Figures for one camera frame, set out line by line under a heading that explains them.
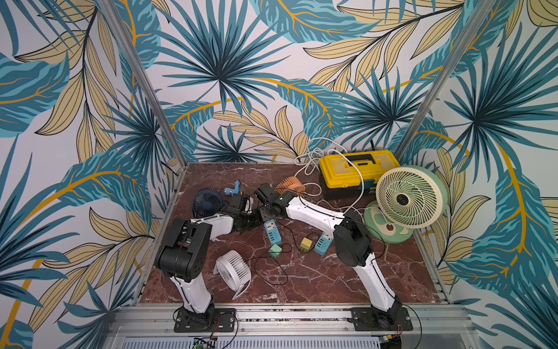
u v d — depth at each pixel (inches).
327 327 28.8
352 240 21.7
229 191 40.9
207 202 36.4
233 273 28.1
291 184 37.2
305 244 35.1
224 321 28.8
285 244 35.9
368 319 28.8
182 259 18.5
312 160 45.1
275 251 34.3
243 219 31.6
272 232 36.0
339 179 36.8
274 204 27.5
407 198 30.1
